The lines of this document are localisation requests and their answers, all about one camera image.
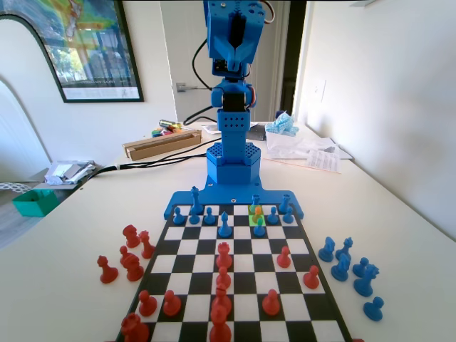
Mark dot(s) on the blue chess pieces on board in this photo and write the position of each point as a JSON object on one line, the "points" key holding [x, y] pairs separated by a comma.
{"points": [[221, 196]]}

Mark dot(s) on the white door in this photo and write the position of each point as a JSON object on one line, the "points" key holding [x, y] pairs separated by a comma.
{"points": [[171, 53]]}

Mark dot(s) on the red chess rook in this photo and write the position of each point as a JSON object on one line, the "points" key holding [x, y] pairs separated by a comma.
{"points": [[134, 329], [224, 256]]}

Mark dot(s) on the white paper sheet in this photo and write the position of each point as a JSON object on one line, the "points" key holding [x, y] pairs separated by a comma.
{"points": [[212, 129]]}

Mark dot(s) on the red chess bishop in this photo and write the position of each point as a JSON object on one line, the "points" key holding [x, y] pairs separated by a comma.
{"points": [[221, 297]]}

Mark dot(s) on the white dotted fabric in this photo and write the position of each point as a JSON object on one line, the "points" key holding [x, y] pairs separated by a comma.
{"points": [[10, 187]]}

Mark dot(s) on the colourful marker set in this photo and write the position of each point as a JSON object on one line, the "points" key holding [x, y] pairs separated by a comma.
{"points": [[155, 133]]}

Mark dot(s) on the silver white packaging pile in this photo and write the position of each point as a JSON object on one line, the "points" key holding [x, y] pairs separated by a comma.
{"points": [[69, 171]]}

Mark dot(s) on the white arched panel dark rim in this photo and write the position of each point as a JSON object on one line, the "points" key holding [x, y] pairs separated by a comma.
{"points": [[21, 53]]}

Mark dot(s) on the printed paper sheet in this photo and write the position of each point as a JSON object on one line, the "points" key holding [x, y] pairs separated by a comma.
{"points": [[326, 160]]}

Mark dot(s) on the green plastic box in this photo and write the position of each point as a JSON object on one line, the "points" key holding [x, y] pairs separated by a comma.
{"points": [[33, 203]]}

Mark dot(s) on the red chess pawn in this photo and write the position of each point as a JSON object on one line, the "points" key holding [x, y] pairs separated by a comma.
{"points": [[107, 272], [124, 254], [284, 259], [146, 305], [223, 278], [312, 279], [271, 304], [256, 213], [171, 305]]}

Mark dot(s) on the blue geared gripper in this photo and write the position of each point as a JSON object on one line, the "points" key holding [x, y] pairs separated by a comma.
{"points": [[235, 53]]}

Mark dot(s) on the black and white chessboard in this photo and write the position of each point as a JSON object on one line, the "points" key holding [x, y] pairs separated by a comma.
{"points": [[246, 249]]}

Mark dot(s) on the blue chess pawn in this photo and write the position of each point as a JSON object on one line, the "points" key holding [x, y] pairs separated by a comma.
{"points": [[208, 217], [288, 217], [193, 219], [360, 268], [178, 217], [258, 229], [272, 216], [374, 310]]}

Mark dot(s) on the long cardboard box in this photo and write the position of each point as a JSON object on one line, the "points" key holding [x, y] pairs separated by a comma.
{"points": [[160, 146]]}

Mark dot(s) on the red chess king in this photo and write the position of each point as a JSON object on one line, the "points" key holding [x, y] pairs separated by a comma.
{"points": [[219, 327]]}

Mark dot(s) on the blue chess rook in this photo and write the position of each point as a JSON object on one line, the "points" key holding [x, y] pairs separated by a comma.
{"points": [[255, 200], [284, 204]]}

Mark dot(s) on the blue chess knight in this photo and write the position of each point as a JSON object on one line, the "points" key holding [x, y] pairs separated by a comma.
{"points": [[327, 249], [341, 269]]}

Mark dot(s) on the red chess queen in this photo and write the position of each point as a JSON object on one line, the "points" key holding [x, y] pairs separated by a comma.
{"points": [[146, 247]]}

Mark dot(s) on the black framed map poster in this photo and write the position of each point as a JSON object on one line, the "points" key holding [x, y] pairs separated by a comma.
{"points": [[92, 53]]}

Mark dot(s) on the grey metal plate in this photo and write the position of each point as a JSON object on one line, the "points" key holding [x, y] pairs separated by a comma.
{"points": [[258, 133]]}

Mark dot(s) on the blue 3D-printed robot arm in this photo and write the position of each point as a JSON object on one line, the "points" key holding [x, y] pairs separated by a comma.
{"points": [[233, 123]]}

